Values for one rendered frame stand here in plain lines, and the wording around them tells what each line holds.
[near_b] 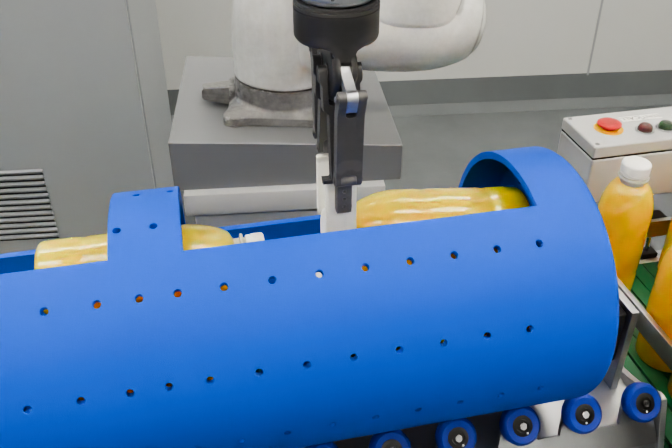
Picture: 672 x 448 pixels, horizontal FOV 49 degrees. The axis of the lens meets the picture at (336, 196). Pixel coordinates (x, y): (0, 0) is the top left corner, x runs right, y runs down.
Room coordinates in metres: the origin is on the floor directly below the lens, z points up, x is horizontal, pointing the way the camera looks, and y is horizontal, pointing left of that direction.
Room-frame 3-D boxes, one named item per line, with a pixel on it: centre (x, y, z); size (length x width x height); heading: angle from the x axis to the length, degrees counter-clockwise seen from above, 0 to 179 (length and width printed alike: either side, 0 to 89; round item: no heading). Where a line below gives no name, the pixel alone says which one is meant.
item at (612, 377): (0.68, -0.33, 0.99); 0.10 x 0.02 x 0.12; 12
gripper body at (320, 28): (0.62, 0.00, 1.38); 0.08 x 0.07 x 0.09; 12
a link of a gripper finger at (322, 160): (0.64, 0.00, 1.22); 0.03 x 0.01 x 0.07; 102
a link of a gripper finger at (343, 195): (0.58, -0.01, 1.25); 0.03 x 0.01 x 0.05; 12
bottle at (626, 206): (0.86, -0.41, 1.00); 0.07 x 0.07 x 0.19
